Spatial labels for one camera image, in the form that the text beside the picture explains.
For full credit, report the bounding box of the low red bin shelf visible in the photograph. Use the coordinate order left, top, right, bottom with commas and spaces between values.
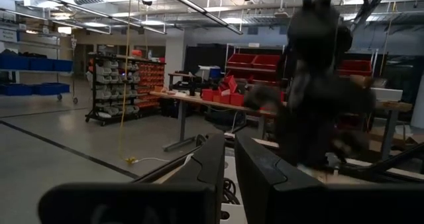
337, 59, 374, 78

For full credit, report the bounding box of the shelf with large red bins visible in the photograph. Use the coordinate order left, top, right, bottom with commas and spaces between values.
225, 44, 286, 86

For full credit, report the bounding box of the wooden work table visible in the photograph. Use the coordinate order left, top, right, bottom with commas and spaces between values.
148, 90, 276, 152

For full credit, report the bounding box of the yellow hanging cord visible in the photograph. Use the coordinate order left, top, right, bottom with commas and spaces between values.
118, 0, 137, 164

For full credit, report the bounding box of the black overhead light bar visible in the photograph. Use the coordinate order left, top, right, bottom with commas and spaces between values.
150, 0, 244, 36

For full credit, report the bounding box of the white box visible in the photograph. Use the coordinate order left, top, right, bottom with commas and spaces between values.
370, 87, 403, 103

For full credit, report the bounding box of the shelf with blue bins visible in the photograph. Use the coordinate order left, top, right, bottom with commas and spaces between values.
0, 27, 80, 105

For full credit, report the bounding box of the black partition panel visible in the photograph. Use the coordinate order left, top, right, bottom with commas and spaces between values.
184, 44, 230, 86

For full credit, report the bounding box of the rack with grey, red bins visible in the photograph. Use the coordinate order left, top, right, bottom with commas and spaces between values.
84, 52, 167, 127

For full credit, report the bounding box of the wooden table with grey leg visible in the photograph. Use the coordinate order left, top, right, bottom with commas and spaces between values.
373, 99, 414, 161

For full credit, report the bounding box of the red plastic bin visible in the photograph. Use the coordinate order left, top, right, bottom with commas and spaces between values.
229, 92, 246, 107
200, 88, 215, 103
223, 75, 239, 93

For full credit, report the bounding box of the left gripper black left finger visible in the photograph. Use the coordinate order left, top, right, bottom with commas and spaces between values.
38, 133, 227, 224

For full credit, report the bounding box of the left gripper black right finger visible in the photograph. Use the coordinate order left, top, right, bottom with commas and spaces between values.
235, 134, 424, 224

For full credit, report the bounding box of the white and blue cooler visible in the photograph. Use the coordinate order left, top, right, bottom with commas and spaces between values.
198, 65, 223, 83

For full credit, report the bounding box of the black USB-C cable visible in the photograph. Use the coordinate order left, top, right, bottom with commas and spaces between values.
222, 177, 241, 206

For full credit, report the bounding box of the black table frame rod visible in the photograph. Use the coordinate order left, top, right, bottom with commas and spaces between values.
132, 135, 208, 184
337, 143, 424, 182

